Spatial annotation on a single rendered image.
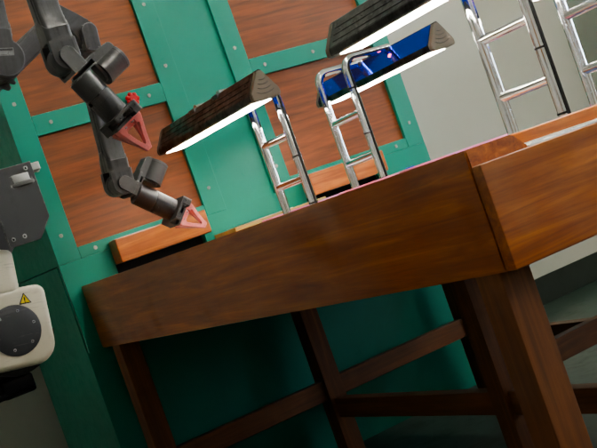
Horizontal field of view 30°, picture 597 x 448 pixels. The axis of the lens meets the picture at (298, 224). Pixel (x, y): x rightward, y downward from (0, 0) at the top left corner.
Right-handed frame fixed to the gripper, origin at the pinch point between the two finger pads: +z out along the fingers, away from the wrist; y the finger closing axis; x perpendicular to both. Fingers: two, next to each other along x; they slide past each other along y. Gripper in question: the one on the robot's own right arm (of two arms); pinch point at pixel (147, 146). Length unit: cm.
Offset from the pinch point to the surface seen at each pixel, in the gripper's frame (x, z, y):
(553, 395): 19, 59, -87
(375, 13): -36, 10, -41
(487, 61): -45, 32, -46
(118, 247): -9, 23, 85
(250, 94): -34.8, 10.5, 14.5
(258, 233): 5.2, 25.3, -21.4
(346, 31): -36.4, 9.8, -29.6
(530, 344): 16, 52, -87
